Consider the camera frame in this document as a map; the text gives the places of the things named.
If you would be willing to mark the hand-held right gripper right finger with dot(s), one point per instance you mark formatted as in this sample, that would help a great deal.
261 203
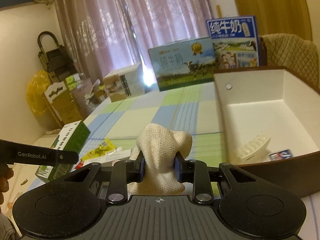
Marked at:
178 169

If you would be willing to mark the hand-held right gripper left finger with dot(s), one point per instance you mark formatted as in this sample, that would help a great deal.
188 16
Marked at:
140 167

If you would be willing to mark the white ointment box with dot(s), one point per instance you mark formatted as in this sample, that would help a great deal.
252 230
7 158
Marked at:
117 155

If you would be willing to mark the white knitted cloth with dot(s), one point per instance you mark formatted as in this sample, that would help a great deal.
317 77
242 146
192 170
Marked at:
160 145

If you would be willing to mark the red candy packet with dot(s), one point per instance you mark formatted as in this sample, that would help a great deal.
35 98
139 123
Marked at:
79 165

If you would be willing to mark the brown box with white inside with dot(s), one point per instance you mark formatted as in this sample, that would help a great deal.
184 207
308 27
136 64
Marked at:
250 100

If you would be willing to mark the person's left hand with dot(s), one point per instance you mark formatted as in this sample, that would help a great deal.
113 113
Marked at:
5 175

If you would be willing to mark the green and white box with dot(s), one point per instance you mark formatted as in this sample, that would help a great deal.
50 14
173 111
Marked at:
72 135

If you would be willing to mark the yellow snack packet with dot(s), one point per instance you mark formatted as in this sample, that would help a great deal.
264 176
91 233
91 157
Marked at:
100 150

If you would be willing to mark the brown carton with white cutout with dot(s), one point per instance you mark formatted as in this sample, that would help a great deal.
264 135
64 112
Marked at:
67 107

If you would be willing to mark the checked tablecloth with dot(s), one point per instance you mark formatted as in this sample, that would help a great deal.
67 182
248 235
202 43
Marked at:
175 112

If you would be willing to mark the yellow plastic bag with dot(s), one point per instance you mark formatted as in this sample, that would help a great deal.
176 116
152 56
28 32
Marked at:
37 92

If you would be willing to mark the white plastic blister tray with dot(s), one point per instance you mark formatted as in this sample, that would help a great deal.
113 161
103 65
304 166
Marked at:
252 145

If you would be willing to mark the person's grey clothing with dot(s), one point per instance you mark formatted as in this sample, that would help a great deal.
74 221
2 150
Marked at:
7 227

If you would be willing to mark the pile of cardboard boxes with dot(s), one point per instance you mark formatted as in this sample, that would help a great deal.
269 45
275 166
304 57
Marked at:
87 90

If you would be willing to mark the beige and white carton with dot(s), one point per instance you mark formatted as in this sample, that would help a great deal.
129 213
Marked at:
125 82

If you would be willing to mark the black folding cart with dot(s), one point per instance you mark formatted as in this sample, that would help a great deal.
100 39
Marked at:
57 60

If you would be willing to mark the small blue and white box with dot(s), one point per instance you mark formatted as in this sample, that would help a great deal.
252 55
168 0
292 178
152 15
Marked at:
281 155

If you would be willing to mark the green milk carton box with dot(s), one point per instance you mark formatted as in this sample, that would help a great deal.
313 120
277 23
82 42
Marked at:
180 65

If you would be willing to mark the blue milk carton box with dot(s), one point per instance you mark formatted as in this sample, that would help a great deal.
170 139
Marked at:
232 42

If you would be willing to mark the pink curtain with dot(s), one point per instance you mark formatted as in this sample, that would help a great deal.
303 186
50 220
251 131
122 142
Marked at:
125 17

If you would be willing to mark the beige quilted chair cover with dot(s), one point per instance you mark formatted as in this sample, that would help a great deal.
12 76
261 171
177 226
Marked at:
287 52

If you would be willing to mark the yellow-brown wooden panel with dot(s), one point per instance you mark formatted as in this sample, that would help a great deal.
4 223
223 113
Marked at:
270 5

